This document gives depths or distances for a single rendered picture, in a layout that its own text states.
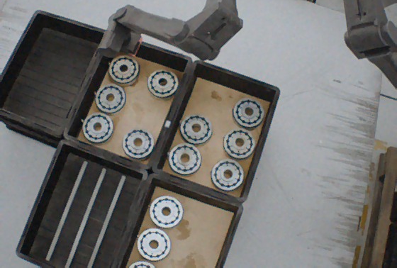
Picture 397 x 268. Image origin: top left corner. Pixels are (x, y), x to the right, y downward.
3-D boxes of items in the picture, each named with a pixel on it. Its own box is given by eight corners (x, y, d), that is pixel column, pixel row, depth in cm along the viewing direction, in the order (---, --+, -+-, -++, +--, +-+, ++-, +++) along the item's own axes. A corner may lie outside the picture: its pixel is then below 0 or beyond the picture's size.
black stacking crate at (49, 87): (43, 25, 175) (37, 9, 164) (113, 47, 173) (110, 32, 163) (-4, 118, 161) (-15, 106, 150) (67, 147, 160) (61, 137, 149)
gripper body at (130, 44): (133, 53, 148) (130, 42, 141) (104, 44, 149) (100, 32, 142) (142, 35, 150) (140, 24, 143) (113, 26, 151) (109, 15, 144)
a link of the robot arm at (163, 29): (225, 43, 105) (188, 17, 99) (211, 66, 105) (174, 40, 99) (147, 18, 140) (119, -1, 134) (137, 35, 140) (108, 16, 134)
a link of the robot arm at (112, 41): (149, 20, 137) (127, 5, 132) (136, 54, 133) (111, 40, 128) (127, 29, 146) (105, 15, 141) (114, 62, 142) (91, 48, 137)
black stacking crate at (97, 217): (68, 149, 160) (62, 138, 149) (150, 180, 158) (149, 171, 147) (25, 257, 146) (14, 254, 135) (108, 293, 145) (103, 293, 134)
